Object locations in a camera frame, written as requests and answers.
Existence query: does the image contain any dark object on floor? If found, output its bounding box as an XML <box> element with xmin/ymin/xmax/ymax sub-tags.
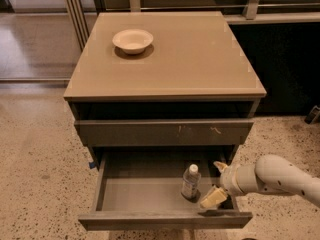
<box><xmin>304</xmin><ymin>105</ymin><xmax>320</xmax><ymax>124</ymax></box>

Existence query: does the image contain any grey drawer cabinet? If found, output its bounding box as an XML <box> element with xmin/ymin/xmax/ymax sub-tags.
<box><xmin>63</xmin><ymin>11</ymin><xmax>268</xmax><ymax>240</ymax></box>

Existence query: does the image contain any closed top drawer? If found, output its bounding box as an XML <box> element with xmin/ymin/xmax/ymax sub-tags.
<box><xmin>74</xmin><ymin>119</ymin><xmax>253</xmax><ymax>147</ymax></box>

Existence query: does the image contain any background wooden shelf unit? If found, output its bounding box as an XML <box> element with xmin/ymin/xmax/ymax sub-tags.
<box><xmin>94</xmin><ymin>0</ymin><xmax>320</xmax><ymax>24</ymax></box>

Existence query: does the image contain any open middle drawer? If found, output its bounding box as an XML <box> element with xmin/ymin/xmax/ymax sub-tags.
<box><xmin>79</xmin><ymin>151</ymin><xmax>252</xmax><ymax>231</ymax></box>

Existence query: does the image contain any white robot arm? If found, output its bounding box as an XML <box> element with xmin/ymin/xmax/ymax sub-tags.
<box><xmin>200</xmin><ymin>155</ymin><xmax>320</xmax><ymax>209</ymax></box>

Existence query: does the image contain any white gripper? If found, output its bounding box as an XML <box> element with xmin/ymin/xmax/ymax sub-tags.
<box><xmin>200</xmin><ymin>161</ymin><xmax>243</xmax><ymax>209</ymax></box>

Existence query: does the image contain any white ceramic bowl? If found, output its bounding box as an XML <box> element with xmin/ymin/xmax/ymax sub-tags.
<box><xmin>112</xmin><ymin>29</ymin><xmax>154</xmax><ymax>55</ymax></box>

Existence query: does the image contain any blue tape piece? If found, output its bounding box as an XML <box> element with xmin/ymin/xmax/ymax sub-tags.
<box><xmin>88</xmin><ymin>162</ymin><xmax>96</xmax><ymax>169</ymax></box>

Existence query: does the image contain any clear plastic water bottle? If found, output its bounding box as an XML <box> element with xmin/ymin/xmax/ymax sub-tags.
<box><xmin>181</xmin><ymin>164</ymin><xmax>201</xmax><ymax>199</ymax></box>

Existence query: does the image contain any metal frame rail left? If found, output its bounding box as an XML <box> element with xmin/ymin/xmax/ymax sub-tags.
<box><xmin>65</xmin><ymin>0</ymin><xmax>89</xmax><ymax>50</ymax></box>

